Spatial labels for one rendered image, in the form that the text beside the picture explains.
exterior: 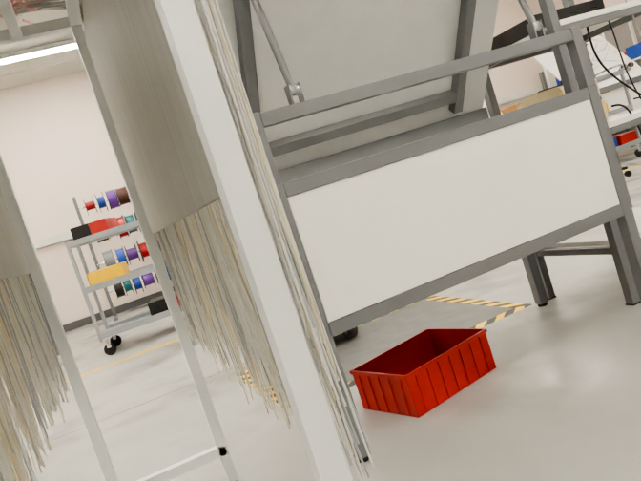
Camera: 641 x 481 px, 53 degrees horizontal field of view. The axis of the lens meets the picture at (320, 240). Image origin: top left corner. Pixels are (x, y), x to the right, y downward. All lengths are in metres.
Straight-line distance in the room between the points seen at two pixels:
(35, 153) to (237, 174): 8.88
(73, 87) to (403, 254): 8.08
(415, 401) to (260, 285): 1.46
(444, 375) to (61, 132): 7.95
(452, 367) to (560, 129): 0.84
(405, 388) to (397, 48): 1.19
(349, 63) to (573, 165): 0.82
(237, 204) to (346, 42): 1.71
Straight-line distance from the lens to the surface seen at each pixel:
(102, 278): 5.58
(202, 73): 0.63
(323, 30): 2.23
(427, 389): 2.07
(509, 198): 2.07
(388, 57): 2.41
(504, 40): 2.81
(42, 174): 9.42
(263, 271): 0.62
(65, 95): 9.59
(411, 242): 1.88
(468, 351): 2.19
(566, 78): 2.51
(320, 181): 1.77
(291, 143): 2.30
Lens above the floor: 0.75
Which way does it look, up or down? 4 degrees down
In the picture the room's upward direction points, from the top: 18 degrees counter-clockwise
